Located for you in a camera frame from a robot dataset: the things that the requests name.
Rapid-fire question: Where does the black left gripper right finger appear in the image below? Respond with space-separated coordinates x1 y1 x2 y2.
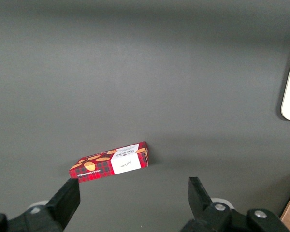
181 177 290 232

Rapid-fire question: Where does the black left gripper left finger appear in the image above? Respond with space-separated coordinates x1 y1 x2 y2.
0 178 81 232

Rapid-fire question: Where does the red tartan cookie box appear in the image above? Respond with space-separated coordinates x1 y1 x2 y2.
68 141 149 184

